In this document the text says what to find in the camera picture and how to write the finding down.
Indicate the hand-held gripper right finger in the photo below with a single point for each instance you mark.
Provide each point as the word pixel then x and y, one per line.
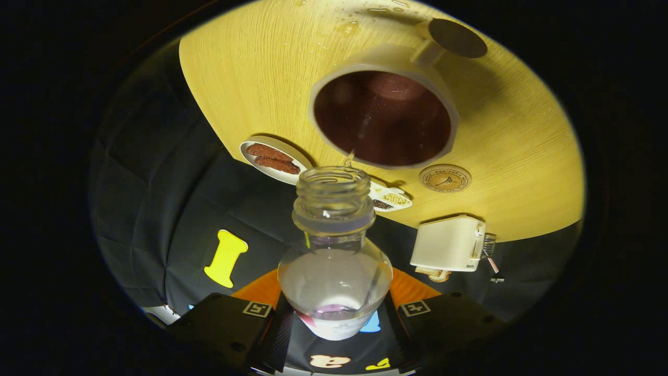
pixel 391 329

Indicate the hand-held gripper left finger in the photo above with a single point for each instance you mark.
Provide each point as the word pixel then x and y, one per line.
pixel 276 334

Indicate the clear plastic juice bottle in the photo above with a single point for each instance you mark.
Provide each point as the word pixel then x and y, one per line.
pixel 334 282

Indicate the round brown coaster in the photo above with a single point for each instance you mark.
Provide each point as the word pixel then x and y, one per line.
pixel 445 178

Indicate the beige cup with brown inside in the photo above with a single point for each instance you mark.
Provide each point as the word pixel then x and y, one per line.
pixel 383 117

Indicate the toast bread slice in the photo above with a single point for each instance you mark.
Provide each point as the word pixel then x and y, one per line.
pixel 441 275
pixel 422 270

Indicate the white toaster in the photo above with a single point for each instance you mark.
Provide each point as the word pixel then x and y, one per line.
pixel 446 243

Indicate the striped straw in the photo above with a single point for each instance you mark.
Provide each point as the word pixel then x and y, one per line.
pixel 493 265

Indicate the white divided grain dish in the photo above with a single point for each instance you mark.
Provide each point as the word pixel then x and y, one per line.
pixel 394 200

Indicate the red meat piece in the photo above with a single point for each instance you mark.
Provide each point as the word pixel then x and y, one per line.
pixel 279 165
pixel 269 152

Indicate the round white plate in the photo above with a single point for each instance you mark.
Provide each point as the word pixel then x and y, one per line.
pixel 250 156

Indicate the wooden table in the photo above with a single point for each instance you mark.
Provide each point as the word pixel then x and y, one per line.
pixel 250 78

